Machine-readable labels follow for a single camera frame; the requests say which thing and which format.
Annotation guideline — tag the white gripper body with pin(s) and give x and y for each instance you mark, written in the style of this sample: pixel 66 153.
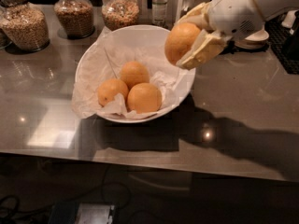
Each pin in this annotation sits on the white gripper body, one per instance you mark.
pixel 234 13

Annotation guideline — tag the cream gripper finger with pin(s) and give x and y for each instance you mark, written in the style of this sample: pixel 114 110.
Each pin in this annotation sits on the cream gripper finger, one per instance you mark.
pixel 205 47
pixel 197 16

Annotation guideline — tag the orange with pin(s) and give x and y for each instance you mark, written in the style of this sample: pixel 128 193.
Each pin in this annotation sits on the orange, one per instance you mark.
pixel 133 73
pixel 179 41
pixel 144 98
pixel 109 89

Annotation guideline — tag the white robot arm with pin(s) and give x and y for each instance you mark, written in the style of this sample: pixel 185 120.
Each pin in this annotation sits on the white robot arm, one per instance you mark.
pixel 271 8

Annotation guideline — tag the white bowl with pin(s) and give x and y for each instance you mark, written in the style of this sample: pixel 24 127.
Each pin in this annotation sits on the white bowl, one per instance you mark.
pixel 137 34

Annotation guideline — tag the small stack paper bowls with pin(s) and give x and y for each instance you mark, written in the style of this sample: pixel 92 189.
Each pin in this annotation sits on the small stack paper bowls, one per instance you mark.
pixel 254 41

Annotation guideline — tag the clear glass bottle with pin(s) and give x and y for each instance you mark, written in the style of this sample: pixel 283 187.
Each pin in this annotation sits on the clear glass bottle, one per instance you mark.
pixel 159 9

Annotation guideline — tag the black rubber mat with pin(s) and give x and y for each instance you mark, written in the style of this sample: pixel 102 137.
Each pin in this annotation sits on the black rubber mat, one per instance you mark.
pixel 285 45

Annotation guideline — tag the glass jar of cereal right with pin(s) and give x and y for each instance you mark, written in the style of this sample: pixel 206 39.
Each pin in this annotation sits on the glass jar of cereal right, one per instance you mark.
pixel 120 13

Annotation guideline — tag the glass jar of cereal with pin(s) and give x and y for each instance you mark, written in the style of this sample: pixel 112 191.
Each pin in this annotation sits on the glass jar of cereal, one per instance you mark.
pixel 120 13
pixel 76 17
pixel 24 25

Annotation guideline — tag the white paper liner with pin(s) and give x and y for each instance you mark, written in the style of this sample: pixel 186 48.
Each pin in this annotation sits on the white paper liner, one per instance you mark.
pixel 93 72

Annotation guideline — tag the glass jar of cereal middle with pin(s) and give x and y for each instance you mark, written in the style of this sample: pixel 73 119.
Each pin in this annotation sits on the glass jar of cereal middle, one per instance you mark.
pixel 76 17

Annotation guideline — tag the glass jar of cereal left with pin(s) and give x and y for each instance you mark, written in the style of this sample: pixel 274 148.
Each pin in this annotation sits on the glass jar of cereal left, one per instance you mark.
pixel 24 25

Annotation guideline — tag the glass jar far left edge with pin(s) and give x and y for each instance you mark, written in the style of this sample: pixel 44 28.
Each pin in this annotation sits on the glass jar far left edge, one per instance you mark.
pixel 4 40

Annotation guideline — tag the grey box under table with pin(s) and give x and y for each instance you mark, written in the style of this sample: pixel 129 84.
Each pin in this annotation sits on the grey box under table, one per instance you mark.
pixel 82 213

